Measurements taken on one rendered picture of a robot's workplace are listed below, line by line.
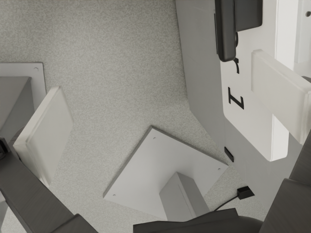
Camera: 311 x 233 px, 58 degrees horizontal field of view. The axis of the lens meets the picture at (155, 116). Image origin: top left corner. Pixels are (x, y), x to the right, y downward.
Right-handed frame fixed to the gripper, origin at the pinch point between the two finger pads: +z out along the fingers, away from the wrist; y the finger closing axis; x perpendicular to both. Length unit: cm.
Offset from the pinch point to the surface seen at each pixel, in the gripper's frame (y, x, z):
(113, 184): -29, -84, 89
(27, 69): -47, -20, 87
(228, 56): 6.1, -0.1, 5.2
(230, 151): 18, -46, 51
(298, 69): 17.2, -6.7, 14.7
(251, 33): 8.9, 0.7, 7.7
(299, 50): 16.4, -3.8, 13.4
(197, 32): 15, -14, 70
